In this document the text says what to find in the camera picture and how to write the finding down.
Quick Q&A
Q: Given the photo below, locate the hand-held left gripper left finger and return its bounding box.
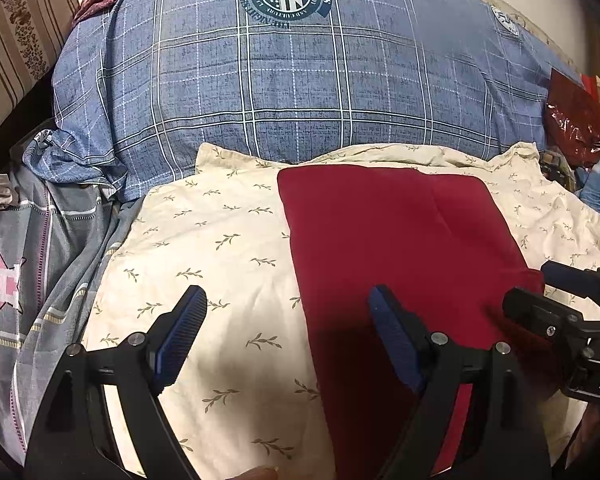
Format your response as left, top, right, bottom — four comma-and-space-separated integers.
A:
22, 285, 208, 480

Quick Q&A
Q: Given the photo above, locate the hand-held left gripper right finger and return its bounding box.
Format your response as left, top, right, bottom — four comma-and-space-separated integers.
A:
367, 285, 553, 480

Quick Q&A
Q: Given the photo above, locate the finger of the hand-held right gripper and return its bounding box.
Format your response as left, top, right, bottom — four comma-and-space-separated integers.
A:
540, 260, 600, 307
502, 287, 599, 361

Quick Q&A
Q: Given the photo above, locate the red garment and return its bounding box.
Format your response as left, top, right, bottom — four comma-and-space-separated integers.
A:
277, 164, 549, 480

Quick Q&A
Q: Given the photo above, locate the cream leaf-print bed sheet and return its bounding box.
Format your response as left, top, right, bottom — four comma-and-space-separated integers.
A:
80, 141, 600, 480

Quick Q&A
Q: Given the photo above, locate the dark checked cloth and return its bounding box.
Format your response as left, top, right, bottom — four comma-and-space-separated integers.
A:
540, 151, 582, 194

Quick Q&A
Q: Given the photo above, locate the grey star-print quilt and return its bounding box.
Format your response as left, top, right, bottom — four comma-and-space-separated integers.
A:
0, 160, 148, 463

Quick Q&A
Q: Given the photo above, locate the red shiny plastic bag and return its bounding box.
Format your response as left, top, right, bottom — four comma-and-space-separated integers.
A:
544, 69, 600, 169

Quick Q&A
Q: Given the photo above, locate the white crumpled cloth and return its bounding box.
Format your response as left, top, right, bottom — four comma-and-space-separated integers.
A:
0, 160, 25, 214

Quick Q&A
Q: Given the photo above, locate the blue plaid pillow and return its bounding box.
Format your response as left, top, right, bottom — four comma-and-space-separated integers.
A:
22, 0, 583, 202

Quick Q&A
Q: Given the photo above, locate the brown striped cushion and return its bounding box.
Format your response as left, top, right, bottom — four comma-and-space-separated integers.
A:
0, 0, 81, 153

